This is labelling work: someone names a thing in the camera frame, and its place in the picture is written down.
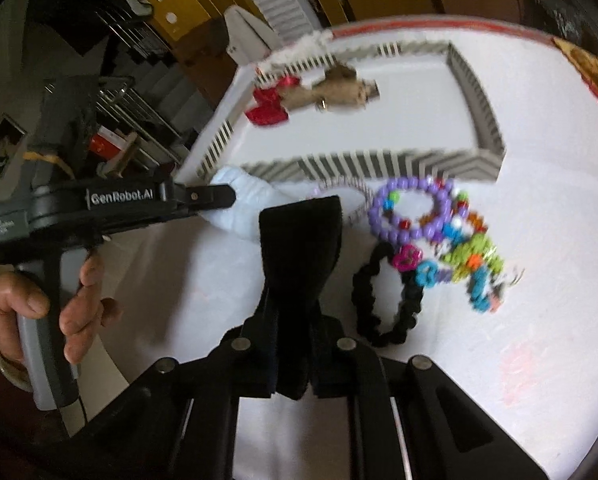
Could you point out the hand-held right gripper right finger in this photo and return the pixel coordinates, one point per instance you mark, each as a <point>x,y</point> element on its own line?
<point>329,365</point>

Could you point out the white fluffy scrunchie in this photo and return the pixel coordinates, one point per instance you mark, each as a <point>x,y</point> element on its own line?
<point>244,200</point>

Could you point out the metal stair railing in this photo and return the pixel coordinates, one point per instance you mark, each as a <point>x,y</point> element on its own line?
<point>116,81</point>

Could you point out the burlap bow with bell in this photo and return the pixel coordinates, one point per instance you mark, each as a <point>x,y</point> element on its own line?
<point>339,92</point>

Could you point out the black scrunchie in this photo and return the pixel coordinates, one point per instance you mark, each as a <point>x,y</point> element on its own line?
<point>361,300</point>

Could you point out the red box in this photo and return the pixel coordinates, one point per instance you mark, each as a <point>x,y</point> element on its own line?
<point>101,147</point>

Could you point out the yellow red printed blanket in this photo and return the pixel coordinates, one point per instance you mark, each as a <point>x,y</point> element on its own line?
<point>594,75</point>

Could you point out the red patterned table cover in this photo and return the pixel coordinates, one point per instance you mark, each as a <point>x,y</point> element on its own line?
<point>454,25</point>

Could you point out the black plastic bag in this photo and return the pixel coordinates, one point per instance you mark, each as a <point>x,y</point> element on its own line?
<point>559,15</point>

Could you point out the white knit glove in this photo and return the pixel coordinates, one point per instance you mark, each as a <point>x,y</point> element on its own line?
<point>309,42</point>

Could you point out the black cloth hair band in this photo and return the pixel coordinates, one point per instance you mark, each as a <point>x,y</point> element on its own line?
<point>299,240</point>

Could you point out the person's left hand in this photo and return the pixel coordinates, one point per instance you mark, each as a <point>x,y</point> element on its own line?
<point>86,312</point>

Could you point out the round white wall fitting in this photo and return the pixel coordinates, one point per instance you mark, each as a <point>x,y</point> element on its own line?
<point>171,16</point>

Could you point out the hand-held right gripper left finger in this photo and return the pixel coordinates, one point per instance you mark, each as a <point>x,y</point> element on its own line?
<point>259,365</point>

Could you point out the striped cardboard tray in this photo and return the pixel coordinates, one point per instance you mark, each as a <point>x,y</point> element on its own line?
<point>379,125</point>

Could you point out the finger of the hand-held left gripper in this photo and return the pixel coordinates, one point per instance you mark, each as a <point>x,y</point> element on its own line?
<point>209,196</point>

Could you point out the white jacket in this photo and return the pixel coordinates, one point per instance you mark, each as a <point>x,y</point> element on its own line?
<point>246,35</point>

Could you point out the framed picture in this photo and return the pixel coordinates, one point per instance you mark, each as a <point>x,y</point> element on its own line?
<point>1,142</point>

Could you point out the red ribbon bow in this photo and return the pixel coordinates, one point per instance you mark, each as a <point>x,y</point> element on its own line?
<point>269,107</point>

